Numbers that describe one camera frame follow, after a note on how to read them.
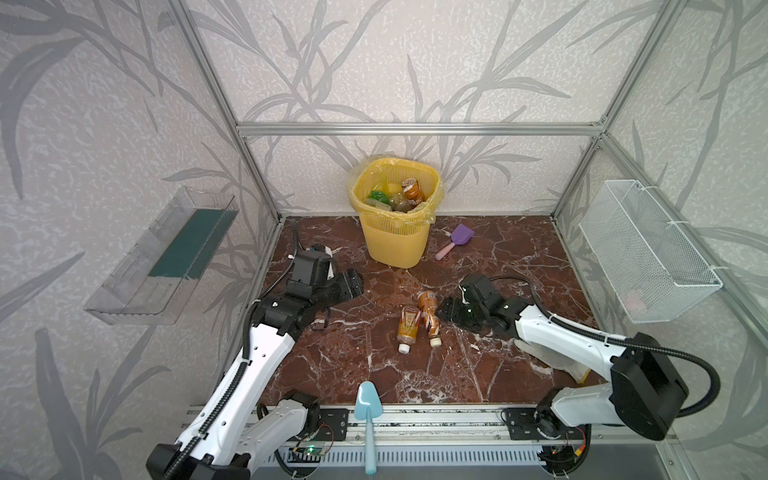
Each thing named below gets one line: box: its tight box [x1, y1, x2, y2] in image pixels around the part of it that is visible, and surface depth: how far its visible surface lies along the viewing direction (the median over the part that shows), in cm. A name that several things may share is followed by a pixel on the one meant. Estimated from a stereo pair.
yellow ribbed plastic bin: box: [350, 157, 441, 269], surface depth 95 cm
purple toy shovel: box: [435, 224, 475, 261], surface depth 117 cm
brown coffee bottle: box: [418, 290, 442, 348], surface depth 90 cm
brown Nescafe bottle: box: [402, 177, 425, 206], surface depth 101 cm
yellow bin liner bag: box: [348, 155, 444, 225], surface depth 97 cm
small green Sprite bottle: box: [370, 190, 391, 205], surface depth 101 cm
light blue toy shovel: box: [354, 380, 383, 475], surface depth 77 cm
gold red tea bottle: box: [397, 306, 421, 355], surface depth 87 cm
